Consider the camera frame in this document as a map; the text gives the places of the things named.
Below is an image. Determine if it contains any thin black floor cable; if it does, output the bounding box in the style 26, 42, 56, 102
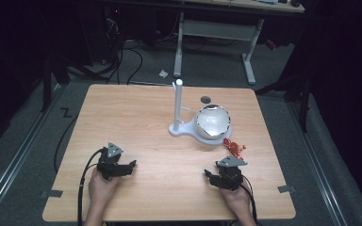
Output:
53, 114, 79, 173

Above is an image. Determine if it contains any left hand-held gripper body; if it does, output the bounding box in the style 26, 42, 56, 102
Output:
96, 142, 124, 181

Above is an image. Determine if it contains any red crumpled wrapper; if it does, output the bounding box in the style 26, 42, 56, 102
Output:
222, 137, 247, 161

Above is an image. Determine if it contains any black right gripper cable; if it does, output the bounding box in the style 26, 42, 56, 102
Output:
224, 173, 259, 226

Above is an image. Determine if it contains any black floor cable loop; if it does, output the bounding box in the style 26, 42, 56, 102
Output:
119, 39, 144, 86

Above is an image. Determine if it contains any person's left hand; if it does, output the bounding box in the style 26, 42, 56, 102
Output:
88, 170, 121, 211

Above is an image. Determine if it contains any tangle of black cables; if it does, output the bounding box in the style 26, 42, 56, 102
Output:
69, 8, 126, 81

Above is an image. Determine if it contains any person's right hand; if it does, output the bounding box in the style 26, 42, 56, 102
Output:
220, 181, 253, 218

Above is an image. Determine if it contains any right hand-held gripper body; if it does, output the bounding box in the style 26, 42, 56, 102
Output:
215, 155, 249, 192

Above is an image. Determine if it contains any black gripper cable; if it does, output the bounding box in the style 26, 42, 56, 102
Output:
224, 173, 259, 226
76, 147, 106, 226

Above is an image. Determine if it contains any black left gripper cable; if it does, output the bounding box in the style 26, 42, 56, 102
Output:
76, 147, 106, 226

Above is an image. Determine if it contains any white bowl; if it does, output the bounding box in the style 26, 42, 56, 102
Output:
194, 104, 233, 140

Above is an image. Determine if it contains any desk with grey metal frame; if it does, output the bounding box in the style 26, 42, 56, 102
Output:
169, 0, 306, 86

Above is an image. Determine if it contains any metal floor rail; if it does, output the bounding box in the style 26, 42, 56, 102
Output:
0, 84, 67, 220
287, 100, 350, 226

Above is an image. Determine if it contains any white stand with post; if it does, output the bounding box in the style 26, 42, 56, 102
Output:
168, 78, 234, 146

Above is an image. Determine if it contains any grey tape strip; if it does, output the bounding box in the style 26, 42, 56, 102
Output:
41, 189, 64, 200
277, 185, 297, 194

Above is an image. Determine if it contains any black metal stand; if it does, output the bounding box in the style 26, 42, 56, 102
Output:
254, 56, 315, 134
39, 18, 72, 113

